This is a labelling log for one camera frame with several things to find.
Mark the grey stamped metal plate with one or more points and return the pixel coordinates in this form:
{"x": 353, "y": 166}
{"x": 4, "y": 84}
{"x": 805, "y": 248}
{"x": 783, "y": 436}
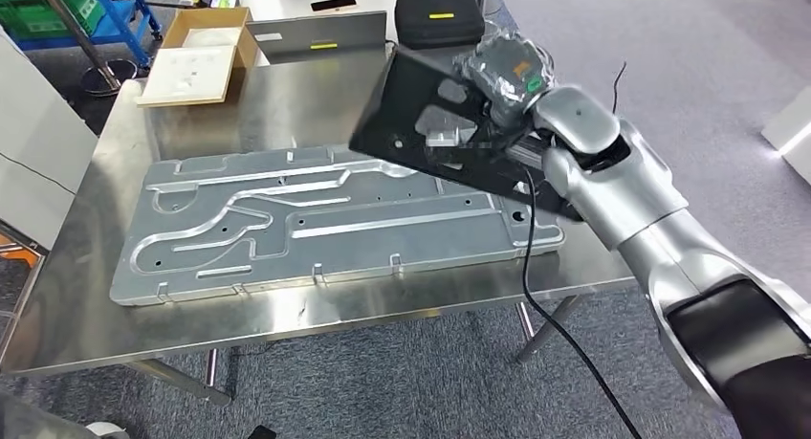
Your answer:
{"x": 317, "y": 233}

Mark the black plastic plate frame part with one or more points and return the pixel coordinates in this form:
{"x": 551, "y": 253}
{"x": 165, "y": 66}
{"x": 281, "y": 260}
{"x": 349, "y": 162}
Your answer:
{"x": 405, "y": 106}

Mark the white panel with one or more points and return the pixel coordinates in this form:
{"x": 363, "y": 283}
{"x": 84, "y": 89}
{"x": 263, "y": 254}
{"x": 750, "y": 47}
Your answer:
{"x": 38, "y": 157}

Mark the cardboard box with white foam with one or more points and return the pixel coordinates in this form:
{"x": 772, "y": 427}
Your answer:
{"x": 190, "y": 68}

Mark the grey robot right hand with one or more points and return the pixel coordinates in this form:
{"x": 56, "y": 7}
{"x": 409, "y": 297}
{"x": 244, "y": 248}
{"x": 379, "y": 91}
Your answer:
{"x": 510, "y": 75}

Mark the chrome stanchion post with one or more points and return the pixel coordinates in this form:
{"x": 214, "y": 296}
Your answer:
{"x": 95, "y": 75}

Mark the black phone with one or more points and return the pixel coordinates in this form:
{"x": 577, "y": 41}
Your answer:
{"x": 333, "y": 4}

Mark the blue rack with green crates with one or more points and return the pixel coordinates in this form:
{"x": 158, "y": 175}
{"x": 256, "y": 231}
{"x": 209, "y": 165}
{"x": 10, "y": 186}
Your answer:
{"x": 57, "y": 11}

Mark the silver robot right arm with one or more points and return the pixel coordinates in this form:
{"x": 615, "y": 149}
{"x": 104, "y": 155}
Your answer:
{"x": 633, "y": 195}

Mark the grey laptop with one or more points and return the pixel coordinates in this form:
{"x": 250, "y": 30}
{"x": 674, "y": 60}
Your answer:
{"x": 317, "y": 34}

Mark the stainless steel workbench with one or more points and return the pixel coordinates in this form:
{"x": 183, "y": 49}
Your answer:
{"x": 253, "y": 106}

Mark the black zip case yellow label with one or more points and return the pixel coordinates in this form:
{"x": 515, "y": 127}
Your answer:
{"x": 437, "y": 21}

